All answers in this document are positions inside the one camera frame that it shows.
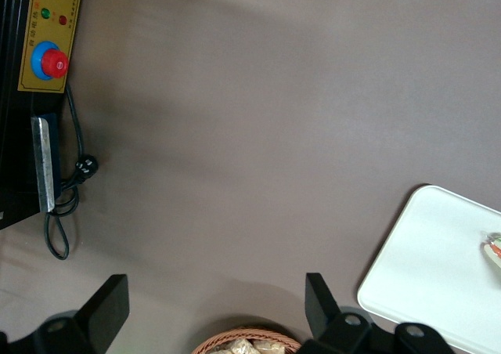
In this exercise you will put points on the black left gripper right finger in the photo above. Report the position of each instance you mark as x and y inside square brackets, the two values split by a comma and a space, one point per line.
[325, 322]

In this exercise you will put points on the red emergency stop button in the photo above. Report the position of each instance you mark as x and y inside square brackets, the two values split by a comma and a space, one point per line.
[52, 62]

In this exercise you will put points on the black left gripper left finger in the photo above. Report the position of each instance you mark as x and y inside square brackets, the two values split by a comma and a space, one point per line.
[102, 311]

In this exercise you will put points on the cream rectangular tray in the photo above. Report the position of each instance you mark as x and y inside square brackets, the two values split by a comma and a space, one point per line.
[426, 260]

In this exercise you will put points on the black control box yellow panel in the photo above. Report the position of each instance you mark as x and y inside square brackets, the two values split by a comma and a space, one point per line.
[15, 107]

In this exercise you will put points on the rice cracker snack pack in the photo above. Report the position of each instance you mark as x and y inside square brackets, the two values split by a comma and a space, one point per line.
[238, 347]
[270, 348]

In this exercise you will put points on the silver metal bracket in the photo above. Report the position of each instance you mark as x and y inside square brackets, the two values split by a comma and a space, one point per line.
[44, 166]

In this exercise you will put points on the triangle sandwich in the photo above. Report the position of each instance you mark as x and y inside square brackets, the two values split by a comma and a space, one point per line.
[494, 250]

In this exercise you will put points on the round wicker basket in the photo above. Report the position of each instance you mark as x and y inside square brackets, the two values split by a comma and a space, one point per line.
[213, 340]

